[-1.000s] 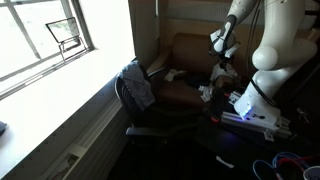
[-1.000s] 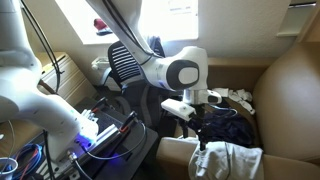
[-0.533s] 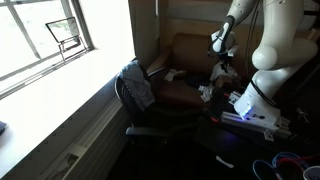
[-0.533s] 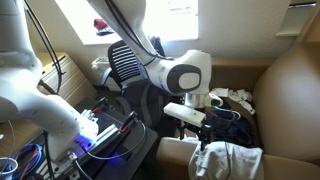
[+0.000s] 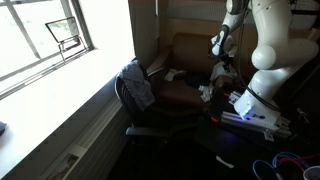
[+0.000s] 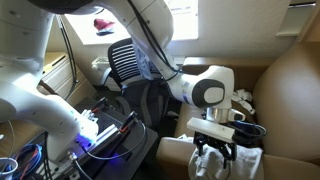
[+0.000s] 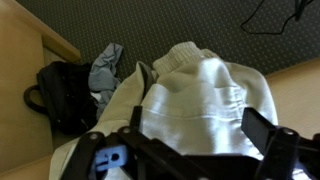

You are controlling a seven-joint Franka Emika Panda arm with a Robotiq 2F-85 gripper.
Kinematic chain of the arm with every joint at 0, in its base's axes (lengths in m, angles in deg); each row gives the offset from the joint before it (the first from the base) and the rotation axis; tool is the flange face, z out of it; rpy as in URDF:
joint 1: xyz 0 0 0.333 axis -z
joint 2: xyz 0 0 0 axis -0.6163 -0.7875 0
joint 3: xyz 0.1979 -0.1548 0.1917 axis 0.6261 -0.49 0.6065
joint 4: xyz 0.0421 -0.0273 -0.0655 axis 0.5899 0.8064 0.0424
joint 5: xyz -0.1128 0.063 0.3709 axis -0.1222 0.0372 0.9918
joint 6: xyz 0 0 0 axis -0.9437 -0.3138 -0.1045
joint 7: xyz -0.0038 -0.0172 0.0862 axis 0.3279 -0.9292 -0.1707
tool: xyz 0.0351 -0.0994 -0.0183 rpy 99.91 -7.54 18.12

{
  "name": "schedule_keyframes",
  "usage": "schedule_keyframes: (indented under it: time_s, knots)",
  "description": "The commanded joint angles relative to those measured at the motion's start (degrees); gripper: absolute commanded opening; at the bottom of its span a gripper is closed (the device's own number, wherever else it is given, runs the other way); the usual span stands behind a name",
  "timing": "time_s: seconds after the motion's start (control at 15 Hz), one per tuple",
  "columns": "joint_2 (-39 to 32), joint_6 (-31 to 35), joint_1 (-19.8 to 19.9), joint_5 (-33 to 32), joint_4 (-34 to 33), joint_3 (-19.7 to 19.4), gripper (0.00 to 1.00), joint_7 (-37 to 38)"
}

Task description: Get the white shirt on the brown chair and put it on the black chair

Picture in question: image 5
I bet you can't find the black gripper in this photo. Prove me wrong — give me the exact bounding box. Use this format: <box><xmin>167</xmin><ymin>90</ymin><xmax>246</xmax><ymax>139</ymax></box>
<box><xmin>218</xmin><ymin>39</ymin><xmax>238</xmax><ymax>72</ymax></box>

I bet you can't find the white shirt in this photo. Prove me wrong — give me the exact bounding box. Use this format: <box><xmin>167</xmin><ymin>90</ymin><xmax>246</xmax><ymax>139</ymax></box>
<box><xmin>209</xmin><ymin>60</ymin><xmax>240</xmax><ymax>85</ymax></box>

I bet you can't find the black office chair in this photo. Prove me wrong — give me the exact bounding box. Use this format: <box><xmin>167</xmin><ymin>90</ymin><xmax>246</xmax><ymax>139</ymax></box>
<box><xmin>114</xmin><ymin>59</ymin><xmax>204</xmax><ymax>141</ymax></box>

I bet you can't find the crumpled white paper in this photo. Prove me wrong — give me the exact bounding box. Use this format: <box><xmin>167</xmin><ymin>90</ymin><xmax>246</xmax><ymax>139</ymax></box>
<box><xmin>198</xmin><ymin>82</ymin><xmax>216</xmax><ymax>103</ymax></box>

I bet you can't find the brown armchair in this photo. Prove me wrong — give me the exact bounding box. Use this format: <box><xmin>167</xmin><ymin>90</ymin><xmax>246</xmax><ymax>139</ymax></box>
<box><xmin>146</xmin><ymin>32</ymin><xmax>248</xmax><ymax>111</ymax></box>

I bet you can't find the small white cloth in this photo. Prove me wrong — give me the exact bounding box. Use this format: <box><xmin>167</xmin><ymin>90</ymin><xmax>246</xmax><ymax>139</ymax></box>
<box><xmin>163</xmin><ymin>68</ymin><xmax>186</xmax><ymax>83</ymax></box>

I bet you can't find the blue-grey draped cloth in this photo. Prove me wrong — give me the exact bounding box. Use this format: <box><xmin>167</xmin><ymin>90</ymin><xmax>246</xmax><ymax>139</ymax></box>
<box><xmin>118</xmin><ymin>59</ymin><xmax>156</xmax><ymax>112</ymax></box>

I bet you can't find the white tape strip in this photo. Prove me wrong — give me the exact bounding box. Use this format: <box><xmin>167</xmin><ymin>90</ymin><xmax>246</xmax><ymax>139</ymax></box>
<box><xmin>215</xmin><ymin>155</ymin><xmax>235</xmax><ymax>169</ymax></box>

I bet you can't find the white cup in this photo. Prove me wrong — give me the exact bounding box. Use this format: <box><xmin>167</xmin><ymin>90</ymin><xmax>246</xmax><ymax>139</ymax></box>
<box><xmin>302</xmin><ymin>165</ymin><xmax>320</xmax><ymax>180</ymax></box>

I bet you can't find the clear acrylic sign holder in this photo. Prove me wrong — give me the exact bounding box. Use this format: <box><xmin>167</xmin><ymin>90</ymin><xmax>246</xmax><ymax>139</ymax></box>
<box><xmin>45</xmin><ymin>16</ymin><xmax>89</xmax><ymax>61</ymax></box>

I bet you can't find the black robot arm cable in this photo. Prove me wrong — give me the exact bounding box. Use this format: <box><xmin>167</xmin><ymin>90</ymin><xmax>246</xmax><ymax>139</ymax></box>
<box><xmin>235</xmin><ymin>6</ymin><xmax>281</xmax><ymax>113</ymax></box>

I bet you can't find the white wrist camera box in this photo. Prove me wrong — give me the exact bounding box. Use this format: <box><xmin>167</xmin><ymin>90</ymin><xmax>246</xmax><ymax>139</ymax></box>
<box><xmin>211</xmin><ymin>34</ymin><xmax>224</xmax><ymax>58</ymax></box>

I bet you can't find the aluminium robot base mount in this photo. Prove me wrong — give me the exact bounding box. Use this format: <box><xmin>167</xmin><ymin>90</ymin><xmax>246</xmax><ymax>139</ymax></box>
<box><xmin>219</xmin><ymin>110</ymin><xmax>293</xmax><ymax>143</ymax></box>

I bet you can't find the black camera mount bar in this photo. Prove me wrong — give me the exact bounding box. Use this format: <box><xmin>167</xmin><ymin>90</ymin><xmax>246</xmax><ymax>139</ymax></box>
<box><xmin>290</xmin><ymin>0</ymin><xmax>320</xmax><ymax>17</ymax></box>

